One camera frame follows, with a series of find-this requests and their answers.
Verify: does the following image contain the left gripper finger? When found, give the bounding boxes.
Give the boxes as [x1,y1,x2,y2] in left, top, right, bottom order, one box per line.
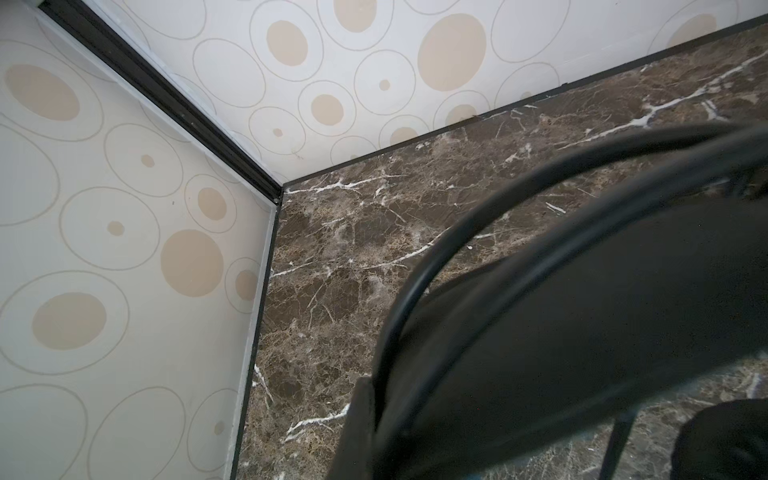
[326,377,376,480]

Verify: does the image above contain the black blue headphones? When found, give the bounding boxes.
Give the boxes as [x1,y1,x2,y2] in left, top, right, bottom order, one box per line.
[368,122,767,479]

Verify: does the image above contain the left black corner post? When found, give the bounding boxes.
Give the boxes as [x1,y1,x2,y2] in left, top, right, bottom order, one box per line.
[38,1,283,204]

